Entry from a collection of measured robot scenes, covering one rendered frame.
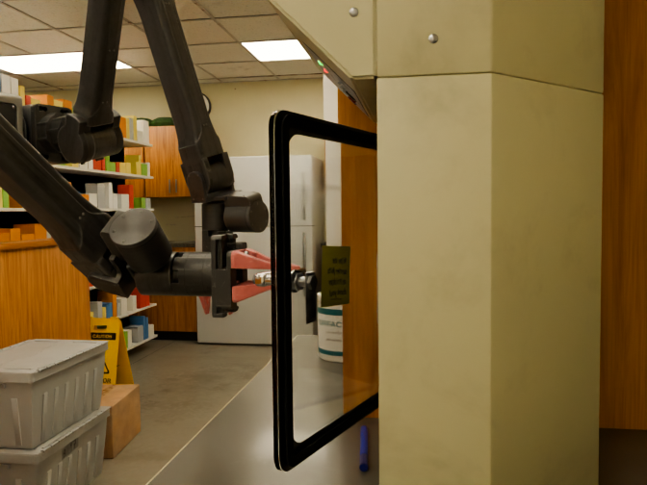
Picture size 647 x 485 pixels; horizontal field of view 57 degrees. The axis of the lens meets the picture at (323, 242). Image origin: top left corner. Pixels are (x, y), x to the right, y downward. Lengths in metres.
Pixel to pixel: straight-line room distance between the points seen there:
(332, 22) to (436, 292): 0.29
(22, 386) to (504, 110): 2.37
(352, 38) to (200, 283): 0.35
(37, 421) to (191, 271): 2.09
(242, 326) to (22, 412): 3.35
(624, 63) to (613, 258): 0.29
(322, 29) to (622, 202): 0.57
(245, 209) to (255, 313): 4.75
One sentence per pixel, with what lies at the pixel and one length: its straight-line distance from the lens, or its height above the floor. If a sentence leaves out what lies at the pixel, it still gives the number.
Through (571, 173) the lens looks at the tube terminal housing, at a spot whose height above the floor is 1.32.
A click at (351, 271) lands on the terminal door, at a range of 0.80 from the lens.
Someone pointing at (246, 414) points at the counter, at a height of 0.94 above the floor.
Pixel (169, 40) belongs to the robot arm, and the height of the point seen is 1.57.
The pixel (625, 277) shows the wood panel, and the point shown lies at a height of 1.17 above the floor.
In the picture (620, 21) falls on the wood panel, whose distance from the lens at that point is 1.05.
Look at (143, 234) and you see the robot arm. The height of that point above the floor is 1.26.
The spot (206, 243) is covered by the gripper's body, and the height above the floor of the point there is 1.22.
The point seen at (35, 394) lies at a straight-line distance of 2.74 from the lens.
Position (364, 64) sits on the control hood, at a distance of 0.62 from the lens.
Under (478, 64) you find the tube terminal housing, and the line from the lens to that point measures 0.62.
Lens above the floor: 1.28
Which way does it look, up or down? 3 degrees down
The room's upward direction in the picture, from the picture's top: 1 degrees counter-clockwise
